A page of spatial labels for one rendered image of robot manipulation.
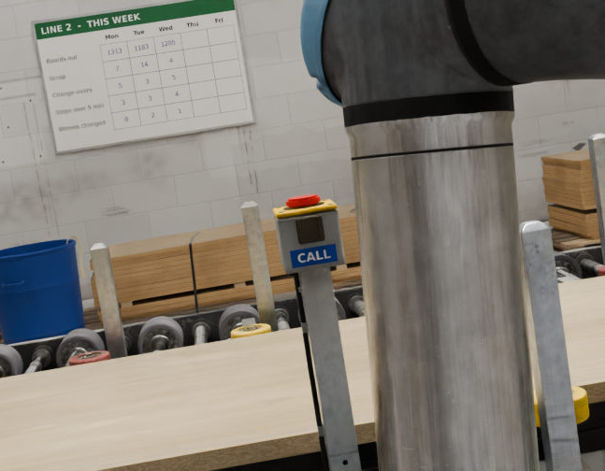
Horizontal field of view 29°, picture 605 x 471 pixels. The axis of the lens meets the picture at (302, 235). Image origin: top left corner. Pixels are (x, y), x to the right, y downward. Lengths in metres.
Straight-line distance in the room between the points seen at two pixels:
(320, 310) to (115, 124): 7.13
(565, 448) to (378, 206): 0.72
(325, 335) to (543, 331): 0.26
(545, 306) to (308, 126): 7.15
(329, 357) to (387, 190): 0.62
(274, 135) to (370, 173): 7.70
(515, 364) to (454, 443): 0.07
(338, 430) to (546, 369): 0.25
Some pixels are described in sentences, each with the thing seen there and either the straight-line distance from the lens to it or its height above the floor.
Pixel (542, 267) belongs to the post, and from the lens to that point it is 1.39.
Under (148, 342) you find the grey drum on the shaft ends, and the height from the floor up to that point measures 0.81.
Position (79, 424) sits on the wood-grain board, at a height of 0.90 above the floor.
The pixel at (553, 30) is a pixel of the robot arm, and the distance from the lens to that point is 0.71.
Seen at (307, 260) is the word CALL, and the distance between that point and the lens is 1.32.
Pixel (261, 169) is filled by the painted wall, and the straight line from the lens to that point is 8.47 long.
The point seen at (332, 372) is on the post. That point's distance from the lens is 1.36.
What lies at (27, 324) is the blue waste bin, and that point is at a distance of 6.86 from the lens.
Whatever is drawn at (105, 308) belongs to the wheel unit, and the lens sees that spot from 2.46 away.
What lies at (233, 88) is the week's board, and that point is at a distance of 8.43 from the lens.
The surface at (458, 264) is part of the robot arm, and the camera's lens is 0.76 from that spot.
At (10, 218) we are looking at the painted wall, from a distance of 8.56.
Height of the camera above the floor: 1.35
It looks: 7 degrees down
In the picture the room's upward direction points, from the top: 9 degrees counter-clockwise
